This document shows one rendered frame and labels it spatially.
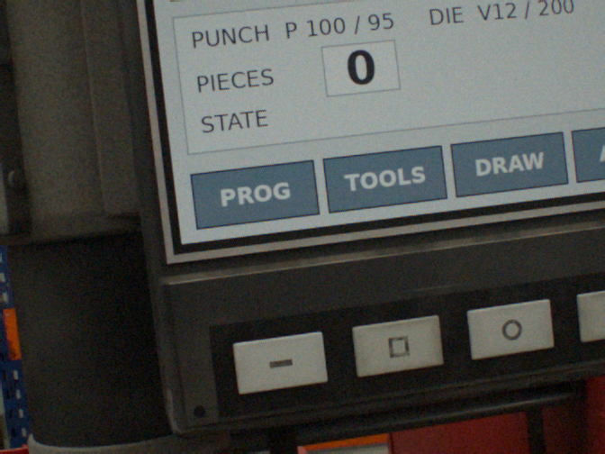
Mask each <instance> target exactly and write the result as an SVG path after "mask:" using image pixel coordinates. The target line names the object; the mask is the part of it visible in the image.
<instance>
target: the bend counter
mask: <svg viewBox="0 0 605 454"><path fill-rule="evenodd" d="M321 54H322V61H323V69H324V77H325V87H326V95H327V98H328V97H337V96H345V95H354V94H363V93H373V92H381V91H390V90H400V89H401V80H400V71H398V62H397V54H396V45H395V40H389V41H370V42H360V43H351V44H341V45H331V46H321Z"/></svg>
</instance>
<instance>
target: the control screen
mask: <svg viewBox="0 0 605 454"><path fill-rule="evenodd" d="M153 3H154V12H155V19H156V27H157V35H158V50H159V57H160V66H161V73H162V82H163V90H164V97H165V106H166V114H167V128H168V137H169V145H170V153H171V161H173V169H174V177H175V186H176V200H177V209H178V217H179V225H180V233H181V241H182V244H189V242H197V241H211V240H219V239H228V238H235V237H243V236H251V235H259V234H267V233H275V232H289V231H290V230H298V229H305V228H314V227H322V226H330V225H338V224H346V223H353V222H369V221H376V220H384V218H392V217H400V216H408V215H415V214H424V213H438V212H446V211H454V210H462V209H469V208H477V207H485V206H492V205H493V204H507V203H515V202H522V201H530V200H538V199H546V198H553V197H560V196H569V195H582V194H590V193H598V192H605V0H153ZM389 40H395V45H396V54H397V62H398V71H400V80H401V89H400V90H390V91H381V92H373V93H363V94H354V95H345V96H337V97H328V98H327V95H326V87H325V77H324V69H323V61H322V54H321V46H331V45H341V44H351V43H360V42H370V41H389Z"/></svg>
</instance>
